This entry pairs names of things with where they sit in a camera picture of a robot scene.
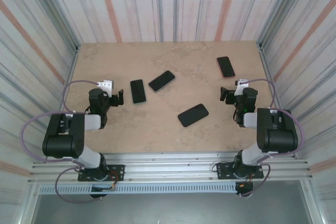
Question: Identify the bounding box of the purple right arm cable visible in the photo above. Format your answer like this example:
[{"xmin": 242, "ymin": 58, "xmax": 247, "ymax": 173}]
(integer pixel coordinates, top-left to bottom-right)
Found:
[{"xmin": 237, "ymin": 78, "xmax": 305, "ymax": 198}]

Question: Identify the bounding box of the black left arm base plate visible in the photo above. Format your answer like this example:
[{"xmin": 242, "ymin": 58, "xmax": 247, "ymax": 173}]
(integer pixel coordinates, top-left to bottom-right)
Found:
[{"xmin": 78, "ymin": 164, "xmax": 125, "ymax": 182}]

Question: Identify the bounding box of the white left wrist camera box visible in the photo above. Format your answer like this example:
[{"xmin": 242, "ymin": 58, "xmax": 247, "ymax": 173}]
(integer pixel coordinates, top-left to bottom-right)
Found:
[{"xmin": 96, "ymin": 79, "xmax": 114, "ymax": 95}]

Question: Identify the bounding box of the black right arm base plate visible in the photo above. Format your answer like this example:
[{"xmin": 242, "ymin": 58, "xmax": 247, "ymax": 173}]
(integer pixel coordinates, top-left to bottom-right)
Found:
[{"xmin": 215, "ymin": 162, "xmax": 264, "ymax": 180}]

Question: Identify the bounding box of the grey slotted cable duct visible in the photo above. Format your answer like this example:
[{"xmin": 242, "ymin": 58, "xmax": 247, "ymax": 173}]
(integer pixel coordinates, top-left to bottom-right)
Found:
[{"xmin": 38, "ymin": 184, "xmax": 237, "ymax": 195}]

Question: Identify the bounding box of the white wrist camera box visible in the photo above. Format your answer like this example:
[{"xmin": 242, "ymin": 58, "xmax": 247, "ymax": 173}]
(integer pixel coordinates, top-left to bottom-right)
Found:
[
  {"xmin": 96, "ymin": 79, "xmax": 114, "ymax": 95},
  {"xmin": 234, "ymin": 78, "xmax": 250, "ymax": 96}
]

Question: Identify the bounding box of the black phone case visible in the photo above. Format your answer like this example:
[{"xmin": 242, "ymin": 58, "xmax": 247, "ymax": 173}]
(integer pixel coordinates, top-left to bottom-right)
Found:
[{"xmin": 177, "ymin": 103, "xmax": 209, "ymax": 128}]

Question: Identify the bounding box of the pink phone case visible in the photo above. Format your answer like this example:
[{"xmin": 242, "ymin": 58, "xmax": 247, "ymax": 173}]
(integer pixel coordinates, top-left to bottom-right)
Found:
[{"xmin": 216, "ymin": 56, "xmax": 236, "ymax": 79}]

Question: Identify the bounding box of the light blue phone case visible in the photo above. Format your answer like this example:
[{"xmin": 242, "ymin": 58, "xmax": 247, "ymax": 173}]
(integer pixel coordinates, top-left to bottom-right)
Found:
[{"xmin": 130, "ymin": 79, "xmax": 147, "ymax": 105}]

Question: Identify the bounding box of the aluminium rail frame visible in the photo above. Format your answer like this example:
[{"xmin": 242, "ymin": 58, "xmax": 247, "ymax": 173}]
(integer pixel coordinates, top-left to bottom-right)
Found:
[{"xmin": 27, "ymin": 152, "xmax": 314, "ymax": 184}]

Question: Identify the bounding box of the aluminium side rail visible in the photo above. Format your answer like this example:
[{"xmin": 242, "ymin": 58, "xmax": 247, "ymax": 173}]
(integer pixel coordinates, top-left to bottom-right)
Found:
[
  {"xmin": 47, "ymin": 45, "xmax": 80, "ymax": 163},
  {"xmin": 258, "ymin": 42, "xmax": 299, "ymax": 159}
]

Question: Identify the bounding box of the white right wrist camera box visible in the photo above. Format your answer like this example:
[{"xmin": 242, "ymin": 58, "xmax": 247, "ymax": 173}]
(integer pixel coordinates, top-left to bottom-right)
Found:
[{"xmin": 234, "ymin": 78, "xmax": 250, "ymax": 96}]

